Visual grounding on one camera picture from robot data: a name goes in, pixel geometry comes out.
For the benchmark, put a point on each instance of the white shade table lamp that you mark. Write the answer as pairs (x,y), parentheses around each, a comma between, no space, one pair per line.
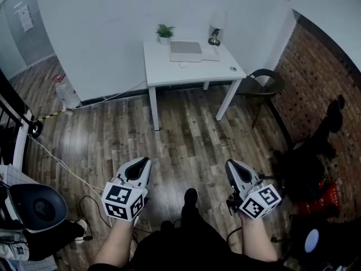
(217,24)

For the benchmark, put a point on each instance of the black and white headset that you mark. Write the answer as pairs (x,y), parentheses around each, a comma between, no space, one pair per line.
(39,207)

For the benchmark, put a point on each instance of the person's left forearm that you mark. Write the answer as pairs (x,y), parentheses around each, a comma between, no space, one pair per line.
(118,241)

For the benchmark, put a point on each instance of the clear plastic bottle red label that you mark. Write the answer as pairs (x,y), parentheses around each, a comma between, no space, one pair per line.
(67,93)

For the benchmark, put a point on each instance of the person's right forearm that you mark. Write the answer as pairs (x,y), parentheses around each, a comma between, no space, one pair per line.
(256,241)

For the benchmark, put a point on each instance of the white rectangular tray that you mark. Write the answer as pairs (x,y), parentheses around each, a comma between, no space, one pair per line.
(211,54)

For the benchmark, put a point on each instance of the white table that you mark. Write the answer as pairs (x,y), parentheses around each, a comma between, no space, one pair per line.
(183,75)

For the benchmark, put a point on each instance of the black machine with white disc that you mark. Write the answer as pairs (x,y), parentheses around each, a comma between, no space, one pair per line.
(311,240)

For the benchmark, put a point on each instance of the black round chair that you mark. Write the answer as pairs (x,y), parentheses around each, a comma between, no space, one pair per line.
(265,86)

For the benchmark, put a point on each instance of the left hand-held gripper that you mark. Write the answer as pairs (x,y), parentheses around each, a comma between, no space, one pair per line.
(117,195)

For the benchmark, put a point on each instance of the white paper notice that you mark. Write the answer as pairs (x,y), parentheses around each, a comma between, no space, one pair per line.
(24,18)

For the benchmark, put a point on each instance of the white bag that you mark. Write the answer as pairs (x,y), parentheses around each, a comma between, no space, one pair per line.
(12,247)

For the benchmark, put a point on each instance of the green potted plant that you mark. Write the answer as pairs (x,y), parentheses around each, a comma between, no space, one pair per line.
(165,32)

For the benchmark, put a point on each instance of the person's black shoe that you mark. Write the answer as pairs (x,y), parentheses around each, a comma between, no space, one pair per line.
(191,197)

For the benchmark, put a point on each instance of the white gridded board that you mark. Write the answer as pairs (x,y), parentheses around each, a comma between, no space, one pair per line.
(17,175)

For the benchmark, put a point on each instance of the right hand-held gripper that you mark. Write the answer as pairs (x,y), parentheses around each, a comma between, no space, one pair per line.
(260,202)

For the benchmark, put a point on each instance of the black round wheel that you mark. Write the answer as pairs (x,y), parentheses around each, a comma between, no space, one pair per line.
(36,128)

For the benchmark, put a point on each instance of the small white cylinder object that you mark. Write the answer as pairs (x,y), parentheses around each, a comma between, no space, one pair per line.
(183,65)

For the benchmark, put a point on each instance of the black metal railing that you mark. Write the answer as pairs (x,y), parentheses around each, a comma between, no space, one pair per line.
(11,103)

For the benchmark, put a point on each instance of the black office chair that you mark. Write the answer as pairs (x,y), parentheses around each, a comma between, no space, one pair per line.
(310,157)

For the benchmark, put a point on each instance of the person's black clothing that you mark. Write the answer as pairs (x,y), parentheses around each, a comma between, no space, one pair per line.
(183,250)

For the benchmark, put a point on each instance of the grey divided tray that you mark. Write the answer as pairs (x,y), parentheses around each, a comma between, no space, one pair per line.
(185,49)

